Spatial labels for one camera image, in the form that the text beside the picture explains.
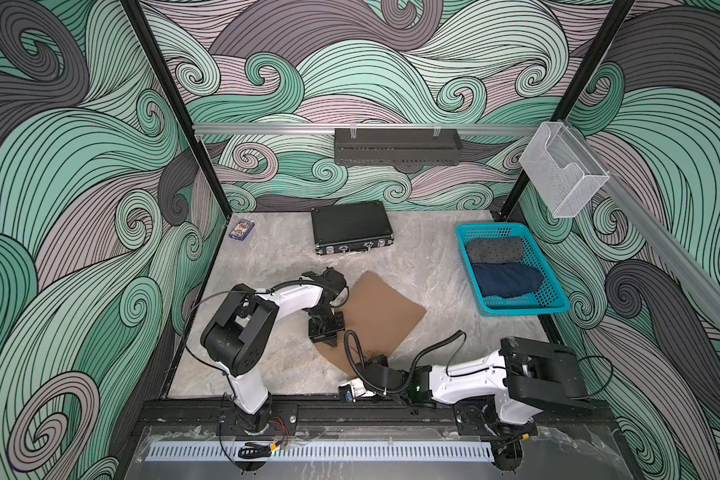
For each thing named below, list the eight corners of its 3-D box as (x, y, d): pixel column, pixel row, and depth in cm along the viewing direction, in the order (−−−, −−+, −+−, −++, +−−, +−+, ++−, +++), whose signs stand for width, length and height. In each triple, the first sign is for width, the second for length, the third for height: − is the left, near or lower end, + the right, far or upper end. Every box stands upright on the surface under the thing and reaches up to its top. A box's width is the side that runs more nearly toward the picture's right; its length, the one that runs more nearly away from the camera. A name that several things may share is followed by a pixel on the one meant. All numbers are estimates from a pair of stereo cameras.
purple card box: (230, 238, 115) (228, 233, 113) (243, 222, 121) (241, 217, 119) (242, 241, 114) (240, 237, 112) (255, 225, 120) (253, 220, 118)
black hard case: (318, 261, 107) (316, 252, 103) (309, 217, 121) (307, 208, 117) (393, 246, 111) (394, 236, 107) (375, 206, 126) (376, 196, 122)
